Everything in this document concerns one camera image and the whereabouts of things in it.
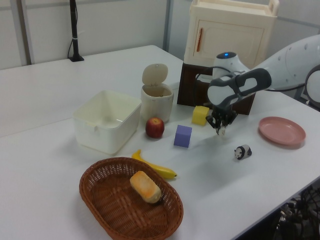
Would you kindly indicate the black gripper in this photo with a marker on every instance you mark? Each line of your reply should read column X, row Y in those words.
column 222, row 113

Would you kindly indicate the white paper ball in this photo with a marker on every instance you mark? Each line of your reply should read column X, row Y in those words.
column 222, row 131

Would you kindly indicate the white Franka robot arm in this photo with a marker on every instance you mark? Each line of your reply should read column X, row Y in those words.
column 287, row 65

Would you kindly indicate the cream trash can with lid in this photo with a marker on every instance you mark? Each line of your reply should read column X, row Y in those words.
column 156, row 107

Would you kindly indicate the yellow cube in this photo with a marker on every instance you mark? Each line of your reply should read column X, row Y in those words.
column 198, row 116

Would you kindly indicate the panda toy figure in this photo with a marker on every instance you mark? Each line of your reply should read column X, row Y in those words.
column 243, row 151

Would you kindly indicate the purple cube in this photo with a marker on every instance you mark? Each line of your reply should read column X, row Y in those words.
column 182, row 137

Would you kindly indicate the dark woodgrain drawer box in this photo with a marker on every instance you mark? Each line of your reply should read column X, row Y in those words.
column 186, row 87

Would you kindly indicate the pink plate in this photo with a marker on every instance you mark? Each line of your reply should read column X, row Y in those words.
column 280, row 130

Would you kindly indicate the red apple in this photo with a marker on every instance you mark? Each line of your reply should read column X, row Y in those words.
column 155, row 127

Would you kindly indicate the yellow banana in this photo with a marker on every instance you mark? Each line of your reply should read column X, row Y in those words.
column 162, row 171

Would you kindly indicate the bread loaf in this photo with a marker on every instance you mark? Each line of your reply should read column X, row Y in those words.
column 145, row 186

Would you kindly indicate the white rectangular plastic bin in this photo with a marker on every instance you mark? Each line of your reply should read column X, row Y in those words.
column 100, row 140

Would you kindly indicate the brown wicker basket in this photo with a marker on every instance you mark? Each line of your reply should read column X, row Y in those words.
column 112, row 212

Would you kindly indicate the black camera stand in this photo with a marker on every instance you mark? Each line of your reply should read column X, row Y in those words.
column 73, row 25

